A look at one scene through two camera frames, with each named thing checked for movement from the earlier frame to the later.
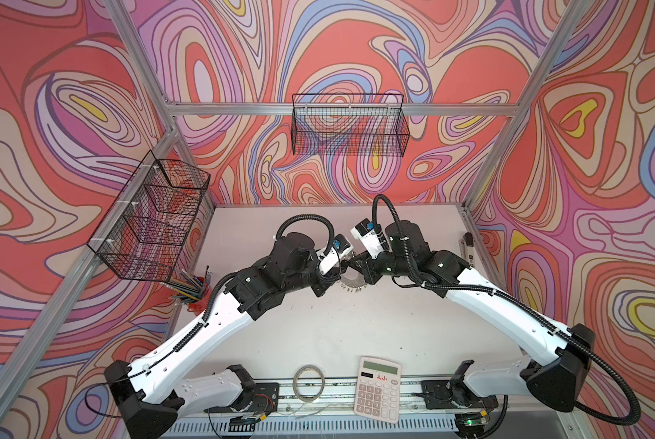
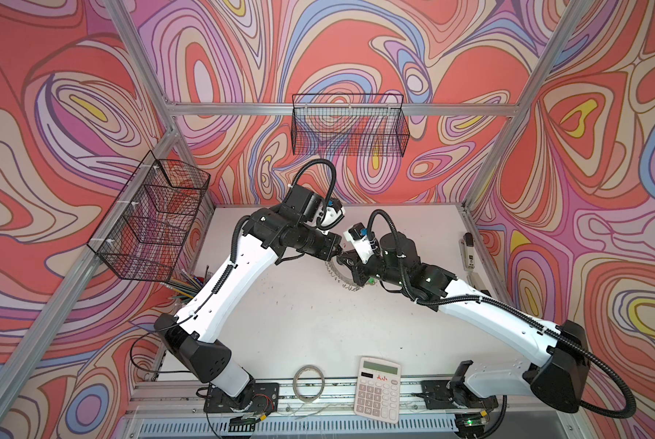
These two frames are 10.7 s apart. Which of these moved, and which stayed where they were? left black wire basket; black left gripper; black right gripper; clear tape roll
Moved: black left gripper
Stayed: left black wire basket; clear tape roll; black right gripper
